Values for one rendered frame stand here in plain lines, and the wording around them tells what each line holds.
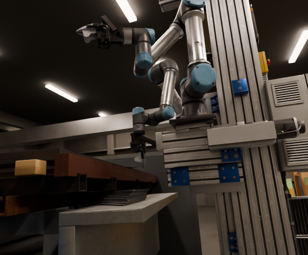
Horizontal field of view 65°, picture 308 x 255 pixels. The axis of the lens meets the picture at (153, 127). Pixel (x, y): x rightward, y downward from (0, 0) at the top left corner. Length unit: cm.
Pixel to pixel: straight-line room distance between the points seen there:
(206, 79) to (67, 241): 84
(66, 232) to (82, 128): 676
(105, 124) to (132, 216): 644
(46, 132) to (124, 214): 755
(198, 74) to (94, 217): 77
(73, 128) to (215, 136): 665
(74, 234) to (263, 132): 78
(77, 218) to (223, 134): 67
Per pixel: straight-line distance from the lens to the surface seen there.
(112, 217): 59
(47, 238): 80
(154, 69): 172
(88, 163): 79
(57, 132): 782
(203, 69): 114
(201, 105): 124
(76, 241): 63
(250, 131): 105
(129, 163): 230
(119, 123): 679
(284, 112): 137
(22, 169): 73
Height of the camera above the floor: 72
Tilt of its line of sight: 14 degrees up
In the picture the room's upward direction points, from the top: 4 degrees counter-clockwise
